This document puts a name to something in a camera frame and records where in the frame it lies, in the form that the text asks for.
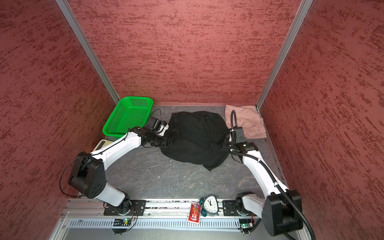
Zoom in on black shorts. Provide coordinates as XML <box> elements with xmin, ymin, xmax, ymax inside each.
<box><xmin>160</xmin><ymin>111</ymin><xmax>230</xmax><ymax>171</ymax></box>

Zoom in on pink shorts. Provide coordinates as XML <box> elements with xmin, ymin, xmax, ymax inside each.
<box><xmin>225</xmin><ymin>105</ymin><xmax>267</xmax><ymax>139</ymax></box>

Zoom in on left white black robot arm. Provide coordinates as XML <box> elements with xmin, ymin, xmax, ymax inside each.
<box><xmin>68</xmin><ymin>125</ymin><xmax>169</xmax><ymax>216</ymax></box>

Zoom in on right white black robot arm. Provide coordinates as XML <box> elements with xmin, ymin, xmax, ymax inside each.
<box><xmin>222</xmin><ymin>137</ymin><xmax>304</xmax><ymax>240</ymax></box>

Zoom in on green plastic basket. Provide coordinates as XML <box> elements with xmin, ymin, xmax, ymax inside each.
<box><xmin>103</xmin><ymin>96</ymin><xmax>154</xmax><ymax>139</ymax></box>

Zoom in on beige yellow calculator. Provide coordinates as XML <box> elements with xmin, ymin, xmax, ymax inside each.
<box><xmin>92</xmin><ymin>140</ymin><xmax>113</xmax><ymax>152</ymax></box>

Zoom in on white teal alarm clock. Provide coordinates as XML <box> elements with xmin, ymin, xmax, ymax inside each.
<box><xmin>199</xmin><ymin>195</ymin><xmax>220</xmax><ymax>217</ymax></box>

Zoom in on red card packet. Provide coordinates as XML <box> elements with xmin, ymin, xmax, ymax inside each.
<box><xmin>188</xmin><ymin>202</ymin><xmax>201</xmax><ymax>224</ymax></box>

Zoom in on right small circuit board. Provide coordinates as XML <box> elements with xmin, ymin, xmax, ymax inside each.
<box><xmin>239</xmin><ymin>219</ymin><xmax>255</xmax><ymax>232</ymax></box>

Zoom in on small circuit board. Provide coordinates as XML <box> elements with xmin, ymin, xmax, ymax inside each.
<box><xmin>239</xmin><ymin>219</ymin><xmax>255</xmax><ymax>232</ymax></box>
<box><xmin>112</xmin><ymin>219</ymin><xmax>132</xmax><ymax>228</ymax></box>

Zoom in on left small circuit board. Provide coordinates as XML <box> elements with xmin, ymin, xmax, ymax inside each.
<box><xmin>112</xmin><ymin>219</ymin><xmax>132</xmax><ymax>228</ymax></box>

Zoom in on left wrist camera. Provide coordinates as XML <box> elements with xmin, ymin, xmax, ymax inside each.
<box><xmin>144</xmin><ymin>117</ymin><xmax>169</xmax><ymax>136</ymax></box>

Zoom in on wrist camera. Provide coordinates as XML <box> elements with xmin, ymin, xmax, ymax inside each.
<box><xmin>231</xmin><ymin>127</ymin><xmax>248</xmax><ymax>147</ymax></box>
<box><xmin>144</xmin><ymin>117</ymin><xmax>169</xmax><ymax>136</ymax></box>

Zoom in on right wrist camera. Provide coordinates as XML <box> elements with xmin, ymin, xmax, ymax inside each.
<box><xmin>231</xmin><ymin>127</ymin><xmax>248</xmax><ymax>147</ymax></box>

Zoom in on black corrugated cable hose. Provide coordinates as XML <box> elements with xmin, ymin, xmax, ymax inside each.
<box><xmin>230</xmin><ymin>109</ymin><xmax>317</xmax><ymax>240</ymax></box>

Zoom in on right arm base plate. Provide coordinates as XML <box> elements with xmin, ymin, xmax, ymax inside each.
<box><xmin>223</xmin><ymin>198</ymin><xmax>265</xmax><ymax>218</ymax></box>

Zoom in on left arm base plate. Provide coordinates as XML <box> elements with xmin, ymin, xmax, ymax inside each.
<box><xmin>104</xmin><ymin>200</ymin><xmax>147</xmax><ymax>216</ymax></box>

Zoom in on aluminium front rail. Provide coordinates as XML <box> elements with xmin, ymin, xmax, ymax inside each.
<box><xmin>50</xmin><ymin>198</ymin><xmax>258</xmax><ymax>240</ymax></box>

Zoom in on right aluminium corner post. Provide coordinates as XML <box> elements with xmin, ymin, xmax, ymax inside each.
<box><xmin>256</xmin><ymin>0</ymin><xmax>313</xmax><ymax>113</ymax></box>

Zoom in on aluminium corner post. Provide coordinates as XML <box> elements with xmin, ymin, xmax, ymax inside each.
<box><xmin>56</xmin><ymin>0</ymin><xmax>120</xmax><ymax>104</ymax></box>
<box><xmin>256</xmin><ymin>0</ymin><xmax>313</xmax><ymax>113</ymax></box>

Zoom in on left aluminium corner post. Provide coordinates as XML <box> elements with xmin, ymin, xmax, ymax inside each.
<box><xmin>56</xmin><ymin>0</ymin><xmax>120</xmax><ymax>104</ymax></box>

